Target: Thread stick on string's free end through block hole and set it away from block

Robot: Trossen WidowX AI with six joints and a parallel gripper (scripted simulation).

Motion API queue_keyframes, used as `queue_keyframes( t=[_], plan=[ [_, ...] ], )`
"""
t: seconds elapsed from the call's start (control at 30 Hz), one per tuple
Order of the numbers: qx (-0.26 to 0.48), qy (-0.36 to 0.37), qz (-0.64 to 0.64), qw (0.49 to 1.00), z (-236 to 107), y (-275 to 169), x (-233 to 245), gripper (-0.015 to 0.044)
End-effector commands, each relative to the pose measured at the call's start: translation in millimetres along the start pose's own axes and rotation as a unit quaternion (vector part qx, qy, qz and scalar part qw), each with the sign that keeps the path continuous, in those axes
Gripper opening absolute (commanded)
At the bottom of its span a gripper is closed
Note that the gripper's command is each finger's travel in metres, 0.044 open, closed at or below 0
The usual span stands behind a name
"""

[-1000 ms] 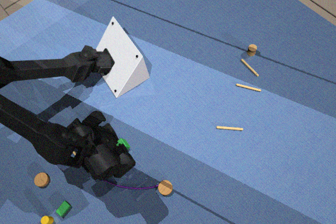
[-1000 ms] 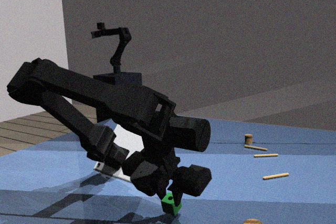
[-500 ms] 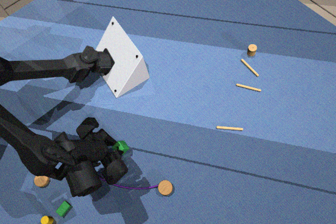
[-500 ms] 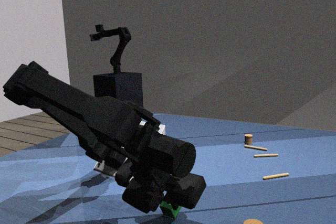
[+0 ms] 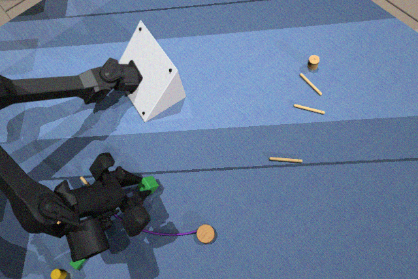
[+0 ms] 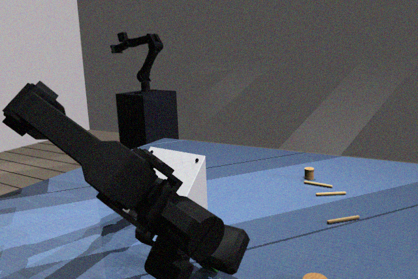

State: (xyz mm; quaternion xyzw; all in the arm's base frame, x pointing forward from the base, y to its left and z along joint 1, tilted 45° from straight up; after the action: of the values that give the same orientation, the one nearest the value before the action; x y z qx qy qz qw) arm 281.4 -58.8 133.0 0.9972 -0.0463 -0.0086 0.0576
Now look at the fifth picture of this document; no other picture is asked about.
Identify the yellow cylinder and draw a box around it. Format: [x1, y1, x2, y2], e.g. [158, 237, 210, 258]
[50, 269, 67, 279]

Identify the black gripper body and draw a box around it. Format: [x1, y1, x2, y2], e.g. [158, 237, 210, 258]
[89, 152, 151, 237]

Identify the short tan wooden cylinder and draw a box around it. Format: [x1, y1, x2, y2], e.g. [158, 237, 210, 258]
[308, 55, 319, 71]

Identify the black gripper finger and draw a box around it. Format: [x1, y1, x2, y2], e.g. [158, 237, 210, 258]
[133, 190, 152, 206]
[115, 166, 143, 187]

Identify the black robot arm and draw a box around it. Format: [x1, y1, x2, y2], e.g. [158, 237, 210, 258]
[0, 57, 143, 262]

